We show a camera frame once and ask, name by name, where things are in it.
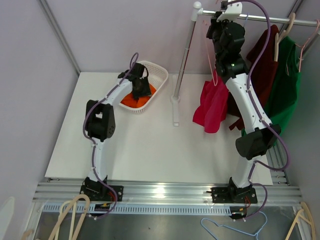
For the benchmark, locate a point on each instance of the black mount plate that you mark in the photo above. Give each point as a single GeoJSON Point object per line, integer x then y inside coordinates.
{"type": "Point", "coordinates": [229, 195]}
{"type": "Point", "coordinates": [103, 193]}

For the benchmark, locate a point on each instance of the right black mount plate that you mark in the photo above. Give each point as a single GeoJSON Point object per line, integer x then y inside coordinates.
{"type": "Point", "coordinates": [229, 195]}

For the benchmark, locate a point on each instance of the white perforated plastic basket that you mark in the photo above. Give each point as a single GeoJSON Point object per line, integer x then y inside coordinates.
{"type": "Point", "coordinates": [157, 77]}

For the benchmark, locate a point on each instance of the beige hanger lower right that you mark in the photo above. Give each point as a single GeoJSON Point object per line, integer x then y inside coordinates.
{"type": "Point", "coordinates": [304, 221]}

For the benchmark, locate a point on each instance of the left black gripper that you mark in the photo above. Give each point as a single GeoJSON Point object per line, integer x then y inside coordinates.
{"type": "Point", "coordinates": [146, 91]}

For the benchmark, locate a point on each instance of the pink wire hanger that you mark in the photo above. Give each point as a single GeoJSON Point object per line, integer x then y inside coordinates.
{"type": "Point", "coordinates": [208, 49]}
{"type": "Point", "coordinates": [304, 46]}

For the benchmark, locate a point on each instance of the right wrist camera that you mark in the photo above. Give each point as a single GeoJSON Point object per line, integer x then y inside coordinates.
{"type": "Point", "coordinates": [230, 10]}

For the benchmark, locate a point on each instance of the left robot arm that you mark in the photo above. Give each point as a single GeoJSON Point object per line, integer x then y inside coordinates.
{"type": "Point", "coordinates": [131, 89]}

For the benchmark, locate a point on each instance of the left black mount plate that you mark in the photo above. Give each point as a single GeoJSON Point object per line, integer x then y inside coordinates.
{"type": "Point", "coordinates": [103, 193]}

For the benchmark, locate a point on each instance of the beige hangers lower left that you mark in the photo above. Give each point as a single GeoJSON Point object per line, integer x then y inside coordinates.
{"type": "Point", "coordinates": [69, 206]}

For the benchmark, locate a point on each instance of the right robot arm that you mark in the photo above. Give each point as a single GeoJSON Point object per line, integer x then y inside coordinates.
{"type": "Point", "coordinates": [260, 131]}

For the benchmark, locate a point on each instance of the orange t shirt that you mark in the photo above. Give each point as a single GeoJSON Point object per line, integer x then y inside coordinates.
{"type": "Point", "coordinates": [129, 100]}

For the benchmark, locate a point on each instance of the green t shirt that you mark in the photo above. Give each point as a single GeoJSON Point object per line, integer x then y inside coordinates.
{"type": "Point", "coordinates": [283, 97]}

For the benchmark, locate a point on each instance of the white slotted cable duct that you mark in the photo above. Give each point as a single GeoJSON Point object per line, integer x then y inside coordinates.
{"type": "Point", "coordinates": [205, 210]}

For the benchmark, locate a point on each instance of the maroon t shirt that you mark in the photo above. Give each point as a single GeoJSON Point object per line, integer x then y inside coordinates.
{"type": "Point", "coordinates": [262, 79]}

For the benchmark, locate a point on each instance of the pink t shirt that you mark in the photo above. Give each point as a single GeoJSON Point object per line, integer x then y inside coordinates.
{"type": "Point", "coordinates": [213, 105]}

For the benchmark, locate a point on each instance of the beige wooden hanger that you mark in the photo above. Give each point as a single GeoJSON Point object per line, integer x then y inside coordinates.
{"type": "Point", "coordinates": [280, 36]}

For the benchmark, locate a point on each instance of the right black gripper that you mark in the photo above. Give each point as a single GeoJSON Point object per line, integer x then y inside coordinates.
{"type": "Point", "coordinates": [214, 24]}

